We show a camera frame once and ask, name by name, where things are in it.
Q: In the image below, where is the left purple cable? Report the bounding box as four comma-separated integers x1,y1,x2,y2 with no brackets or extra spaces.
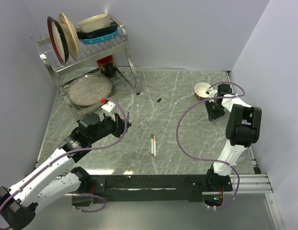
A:
0,97,130,230

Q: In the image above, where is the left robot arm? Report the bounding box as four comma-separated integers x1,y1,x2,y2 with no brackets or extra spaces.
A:
0,113,131,230

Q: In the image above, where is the black tray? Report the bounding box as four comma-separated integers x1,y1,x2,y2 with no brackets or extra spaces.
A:
77,22,118,40

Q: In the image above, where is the red black rimmed plate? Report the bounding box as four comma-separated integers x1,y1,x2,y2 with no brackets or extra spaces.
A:
47,16,69,66

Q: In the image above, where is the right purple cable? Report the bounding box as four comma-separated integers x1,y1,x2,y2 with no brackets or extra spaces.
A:
176,81,246,209

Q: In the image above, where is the purple cable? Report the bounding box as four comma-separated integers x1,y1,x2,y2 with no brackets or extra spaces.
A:
0,97,130,230
176,81,246,209

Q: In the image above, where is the cream bowl on rack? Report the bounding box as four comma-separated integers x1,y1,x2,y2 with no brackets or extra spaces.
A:
78,13,110,33

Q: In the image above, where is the red black cup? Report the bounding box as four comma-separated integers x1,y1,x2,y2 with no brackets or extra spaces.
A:
96,55,116,77

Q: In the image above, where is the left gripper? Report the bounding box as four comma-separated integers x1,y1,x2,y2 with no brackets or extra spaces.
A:
89,111,131,144

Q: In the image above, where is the clear glass plate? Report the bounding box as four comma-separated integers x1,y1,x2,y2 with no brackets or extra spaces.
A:
67,73,112,106

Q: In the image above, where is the green marker pen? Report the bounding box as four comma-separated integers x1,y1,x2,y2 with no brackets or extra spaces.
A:
151,139,154,156

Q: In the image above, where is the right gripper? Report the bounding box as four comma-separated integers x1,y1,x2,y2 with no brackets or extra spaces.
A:
204,99,226,121

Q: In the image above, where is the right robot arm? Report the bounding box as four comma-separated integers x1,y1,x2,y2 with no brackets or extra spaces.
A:
204,83,262,191

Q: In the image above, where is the blue dotted dish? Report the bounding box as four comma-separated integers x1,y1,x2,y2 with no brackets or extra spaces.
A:
79,29,119,45

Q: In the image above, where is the pink marker pen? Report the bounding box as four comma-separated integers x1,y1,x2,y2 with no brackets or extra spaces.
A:
154,141,157,158

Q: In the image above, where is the small cream bowl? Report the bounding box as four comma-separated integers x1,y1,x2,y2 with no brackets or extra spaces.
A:
194,82,211,101

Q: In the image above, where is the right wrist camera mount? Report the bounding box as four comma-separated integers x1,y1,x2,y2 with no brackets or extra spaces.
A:
205,88,217,98

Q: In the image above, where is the steel dish rack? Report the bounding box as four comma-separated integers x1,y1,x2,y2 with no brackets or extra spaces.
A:
30,13,142,121

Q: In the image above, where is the beige plate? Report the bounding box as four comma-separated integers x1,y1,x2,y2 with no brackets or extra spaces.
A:
58,12,80,61

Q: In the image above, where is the black base bar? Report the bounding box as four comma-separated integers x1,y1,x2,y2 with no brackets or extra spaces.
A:
77,174,233,202

